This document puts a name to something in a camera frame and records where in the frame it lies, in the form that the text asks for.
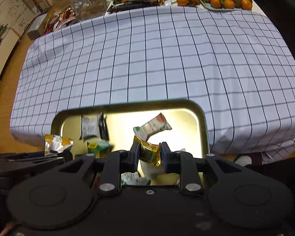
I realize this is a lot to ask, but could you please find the green yellow snack packet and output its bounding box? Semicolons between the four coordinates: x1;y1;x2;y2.
87;141;113;158

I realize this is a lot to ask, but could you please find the green white snack bag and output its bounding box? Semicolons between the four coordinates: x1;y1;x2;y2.
121;171;151;185

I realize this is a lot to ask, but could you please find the pale grey snack bar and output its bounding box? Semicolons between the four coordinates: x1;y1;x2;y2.
140;161;163;180

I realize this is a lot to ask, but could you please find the gold foil candy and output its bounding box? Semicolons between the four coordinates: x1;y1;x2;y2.
134;136;161;167

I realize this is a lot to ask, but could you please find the grey white snack packet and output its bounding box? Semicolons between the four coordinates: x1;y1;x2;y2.
80;113;109;141

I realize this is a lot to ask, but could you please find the white orange hawthorn snack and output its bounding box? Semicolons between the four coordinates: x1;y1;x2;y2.
133;113;172;141

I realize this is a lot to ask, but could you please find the silver yellow snack packet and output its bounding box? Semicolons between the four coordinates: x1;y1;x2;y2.
45;134;73;156

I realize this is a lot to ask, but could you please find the gold metal tray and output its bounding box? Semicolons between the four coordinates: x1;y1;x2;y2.
51;99;209;159

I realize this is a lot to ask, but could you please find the white low cabinet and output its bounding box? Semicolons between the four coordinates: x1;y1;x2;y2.
0;28;21;75

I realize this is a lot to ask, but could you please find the blue checkered tablecloth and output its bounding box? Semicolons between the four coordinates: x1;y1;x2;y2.
10;6;295;163

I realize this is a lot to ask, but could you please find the red snack pile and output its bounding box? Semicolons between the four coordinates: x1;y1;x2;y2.
44;6;77;34

